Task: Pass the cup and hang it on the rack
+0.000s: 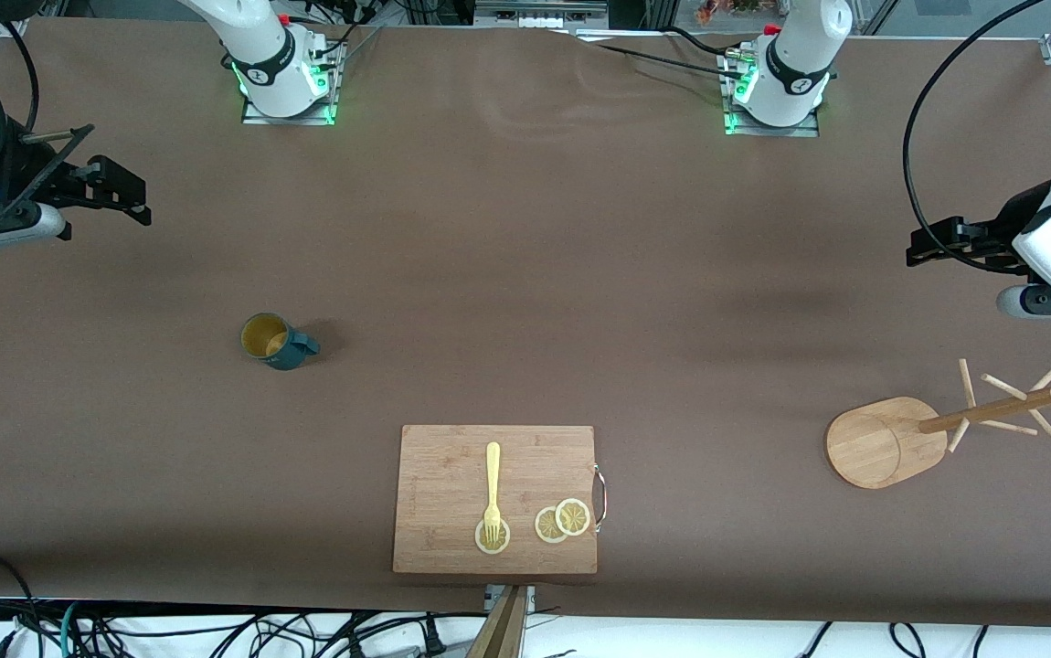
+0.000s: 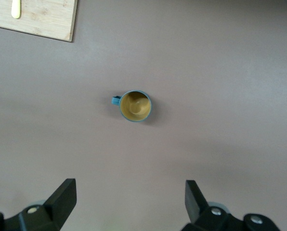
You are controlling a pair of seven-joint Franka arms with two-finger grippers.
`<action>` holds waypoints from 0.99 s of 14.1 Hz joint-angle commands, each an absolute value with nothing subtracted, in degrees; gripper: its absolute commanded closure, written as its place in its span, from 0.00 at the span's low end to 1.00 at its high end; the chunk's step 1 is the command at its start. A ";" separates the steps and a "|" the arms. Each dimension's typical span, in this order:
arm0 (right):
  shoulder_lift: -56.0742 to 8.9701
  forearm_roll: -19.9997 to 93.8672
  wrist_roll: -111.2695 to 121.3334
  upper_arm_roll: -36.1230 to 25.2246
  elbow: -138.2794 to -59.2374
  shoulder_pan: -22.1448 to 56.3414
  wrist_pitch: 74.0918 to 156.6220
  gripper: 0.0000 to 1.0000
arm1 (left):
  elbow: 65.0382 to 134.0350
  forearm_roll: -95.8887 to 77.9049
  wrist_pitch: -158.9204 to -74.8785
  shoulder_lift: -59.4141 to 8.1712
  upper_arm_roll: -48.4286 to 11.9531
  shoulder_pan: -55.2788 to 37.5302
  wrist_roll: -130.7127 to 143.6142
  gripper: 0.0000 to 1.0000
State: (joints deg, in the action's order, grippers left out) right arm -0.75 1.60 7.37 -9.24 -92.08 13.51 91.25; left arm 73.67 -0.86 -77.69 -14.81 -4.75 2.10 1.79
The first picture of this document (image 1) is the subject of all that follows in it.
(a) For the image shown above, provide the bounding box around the wooden mug rack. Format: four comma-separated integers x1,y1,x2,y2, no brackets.
825,355,1051,490

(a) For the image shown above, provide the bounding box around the wooden cutting board, metal handle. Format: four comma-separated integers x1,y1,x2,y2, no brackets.
392,425,608,576

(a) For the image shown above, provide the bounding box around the teal mug with yellow inside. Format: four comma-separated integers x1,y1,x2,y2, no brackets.
240,313,321,371

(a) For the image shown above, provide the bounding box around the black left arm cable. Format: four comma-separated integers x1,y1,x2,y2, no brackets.
902,0,1047,275

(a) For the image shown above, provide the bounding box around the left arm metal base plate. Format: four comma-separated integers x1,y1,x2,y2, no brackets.
722,50,821,139

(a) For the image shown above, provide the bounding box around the wooden bar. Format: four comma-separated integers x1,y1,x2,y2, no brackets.
466,585,528,658

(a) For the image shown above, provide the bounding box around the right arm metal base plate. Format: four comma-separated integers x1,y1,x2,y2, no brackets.
240,41,341,126

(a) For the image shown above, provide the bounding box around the short black base cable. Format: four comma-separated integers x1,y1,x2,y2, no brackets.
667,26,738,58

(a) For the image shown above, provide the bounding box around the yellow plastic fork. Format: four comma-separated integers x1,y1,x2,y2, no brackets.
483,442,503,547

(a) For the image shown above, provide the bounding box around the small metal bracket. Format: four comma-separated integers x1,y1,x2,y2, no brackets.
484,585,536,613

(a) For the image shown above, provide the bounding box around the long black base cable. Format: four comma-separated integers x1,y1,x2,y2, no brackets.
571,30,746,81

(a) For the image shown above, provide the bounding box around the grey power strip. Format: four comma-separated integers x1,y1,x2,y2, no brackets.
475,0,609,28

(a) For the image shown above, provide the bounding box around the orange plastic item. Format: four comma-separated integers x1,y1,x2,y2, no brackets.
695,0,782,25

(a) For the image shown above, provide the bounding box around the brown table cover sheet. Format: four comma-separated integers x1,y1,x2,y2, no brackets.
0,18,1051,631

